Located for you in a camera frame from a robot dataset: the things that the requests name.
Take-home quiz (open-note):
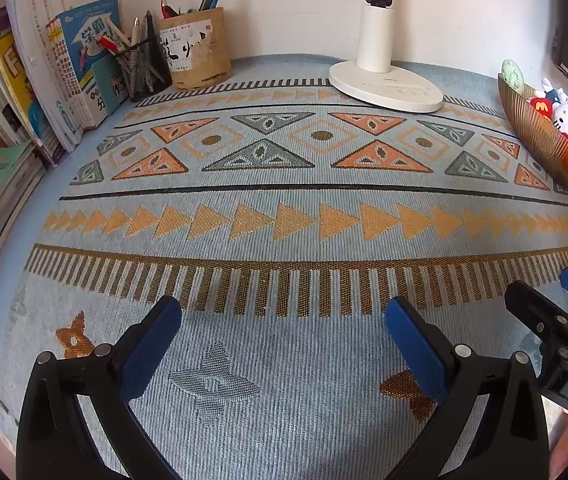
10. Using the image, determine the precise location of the patterned woven table mat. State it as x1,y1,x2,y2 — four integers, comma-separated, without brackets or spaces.
0,55,568,480

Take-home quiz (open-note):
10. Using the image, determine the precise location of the three-colour dango plush toy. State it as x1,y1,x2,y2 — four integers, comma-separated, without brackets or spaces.
501,59,527,93

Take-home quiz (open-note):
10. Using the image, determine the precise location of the row of upright books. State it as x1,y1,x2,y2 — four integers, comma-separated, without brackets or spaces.
0,7,64,166

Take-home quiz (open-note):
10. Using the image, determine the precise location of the black mesh pen holder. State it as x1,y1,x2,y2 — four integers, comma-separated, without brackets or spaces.
112,35,173,102

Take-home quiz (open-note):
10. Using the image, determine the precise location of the beige cylindrical pen holder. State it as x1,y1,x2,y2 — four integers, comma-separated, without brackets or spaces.
158,6,233,92

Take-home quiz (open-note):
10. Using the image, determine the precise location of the brown woven bowl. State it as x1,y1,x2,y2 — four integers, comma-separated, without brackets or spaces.
497,72,568,201

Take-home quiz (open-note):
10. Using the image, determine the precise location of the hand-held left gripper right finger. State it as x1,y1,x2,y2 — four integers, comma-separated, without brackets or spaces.
385,296,550,480

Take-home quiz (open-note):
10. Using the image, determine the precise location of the white cat plush toy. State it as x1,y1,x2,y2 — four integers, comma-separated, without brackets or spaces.
529,96,568,146

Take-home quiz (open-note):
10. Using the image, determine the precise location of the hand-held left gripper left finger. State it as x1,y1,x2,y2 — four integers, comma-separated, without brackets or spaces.
16,296,183,480

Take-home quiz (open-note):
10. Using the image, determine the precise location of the white desk lamp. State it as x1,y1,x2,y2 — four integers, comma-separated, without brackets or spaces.
328,0,445,113

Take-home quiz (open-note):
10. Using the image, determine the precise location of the blue plush doll orange head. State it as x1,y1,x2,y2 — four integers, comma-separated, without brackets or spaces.
535,78,568,106

